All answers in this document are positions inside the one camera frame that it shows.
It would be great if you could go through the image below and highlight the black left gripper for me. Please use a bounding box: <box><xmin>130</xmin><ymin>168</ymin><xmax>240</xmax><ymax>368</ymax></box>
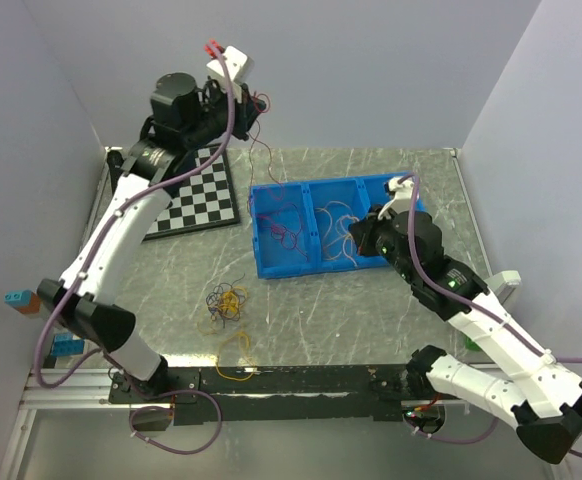
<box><xmin>184</xmin><ymin>79</ymin><xmax>267</xmax><ymax>152</ymax></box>

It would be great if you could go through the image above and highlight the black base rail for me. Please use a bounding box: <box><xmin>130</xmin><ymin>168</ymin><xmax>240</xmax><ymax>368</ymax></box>
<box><xmin>109</xmin><ymin>364</ymin><xmax>436</xmax><ymax>426</ymax></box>

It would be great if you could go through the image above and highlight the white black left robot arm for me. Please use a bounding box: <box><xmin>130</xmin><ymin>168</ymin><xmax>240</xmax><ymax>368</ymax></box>
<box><xmin>33</xmin><ymin>73</ymin><xmax>266</xmax><ymax>402</ymax></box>

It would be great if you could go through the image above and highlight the blue three-compartment plastic bin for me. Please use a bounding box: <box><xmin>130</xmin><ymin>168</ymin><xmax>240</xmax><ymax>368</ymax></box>
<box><xmin>249</xmin><ymin>172</ymin><xmax>403</xmax><ymax>279</ymax></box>

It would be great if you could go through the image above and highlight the white grey stand device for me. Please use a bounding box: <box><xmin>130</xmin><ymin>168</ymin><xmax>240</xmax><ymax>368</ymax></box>
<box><xmin>485</xmin><ymin>270</ymin><xmax>522</xmax><ymax>308</ymax></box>

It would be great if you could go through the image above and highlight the blue orange toy block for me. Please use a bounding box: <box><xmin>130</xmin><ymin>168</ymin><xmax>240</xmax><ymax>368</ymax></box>
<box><xmin>4</xmin><ymin>290</ymin><xmax>41</xmax><ymax>317</ymax></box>

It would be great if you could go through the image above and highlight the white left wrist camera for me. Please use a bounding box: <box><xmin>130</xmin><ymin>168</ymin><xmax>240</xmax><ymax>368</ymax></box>
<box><xmin>204</xmin><ymin>42</ymin><xmax>254</xmax><ymax>88</ymax></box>

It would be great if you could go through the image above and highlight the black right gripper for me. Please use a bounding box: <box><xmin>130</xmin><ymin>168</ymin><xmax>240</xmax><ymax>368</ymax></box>
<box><xmin>349</xmin><ymin>203</ymin><xmax>418</xmax><ymax>284</ymax></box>

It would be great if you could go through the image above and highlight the black white chessboard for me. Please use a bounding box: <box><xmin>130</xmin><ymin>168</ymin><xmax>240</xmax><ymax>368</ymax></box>
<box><xmin>145</xmin><ymin>152</ymin><xmax>241</xmax><ymax>241</ymax></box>

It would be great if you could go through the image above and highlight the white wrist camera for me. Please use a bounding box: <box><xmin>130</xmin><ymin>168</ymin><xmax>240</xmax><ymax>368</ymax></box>
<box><xmin>204</xmin><ymin>42</ymin><xmax>254</xmax><ymax>88</ymax></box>
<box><xmin>378</xmin><ymin>174</ymin><xmax>415</xmax><ymax>220</ymax></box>

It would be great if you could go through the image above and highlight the red wire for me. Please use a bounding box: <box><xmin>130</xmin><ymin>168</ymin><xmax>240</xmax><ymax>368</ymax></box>
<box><xmin>245</xmin><ymin>92</ymin><xmax>312</xmax><ymax>264</ymax></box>

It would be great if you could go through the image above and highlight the coloured wire bundle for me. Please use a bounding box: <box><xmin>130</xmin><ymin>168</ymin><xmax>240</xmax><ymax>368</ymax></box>
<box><xmin>195</xmin><ymin>272</ymin><xmax>252</xmax><ymax>336</ymax></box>

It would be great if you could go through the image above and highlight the green small plastic piece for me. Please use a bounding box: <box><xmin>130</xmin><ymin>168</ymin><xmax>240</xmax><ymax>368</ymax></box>
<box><xmin>465</xmin><ymin>337</ymin><xmax>480</xmax><ymax>351</ymax></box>

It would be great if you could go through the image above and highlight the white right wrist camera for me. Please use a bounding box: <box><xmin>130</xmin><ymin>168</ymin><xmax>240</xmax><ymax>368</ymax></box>
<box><xmin>378</xmin><ymin>174</ymin><xmax>415</xmax><ymax>220</ymax></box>

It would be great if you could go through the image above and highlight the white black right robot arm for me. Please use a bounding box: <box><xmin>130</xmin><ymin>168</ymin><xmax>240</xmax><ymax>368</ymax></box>
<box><xmin>348</xmin><ymin>209</ymin><xmax>582</xmax><ymax>464</ymax></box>

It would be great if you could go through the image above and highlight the black marker orange cap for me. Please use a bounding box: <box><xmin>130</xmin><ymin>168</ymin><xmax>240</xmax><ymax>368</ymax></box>
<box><xmin>106</xmin><ymin>149</ymin><xmax>125</xmax><ymax>191</ymax></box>

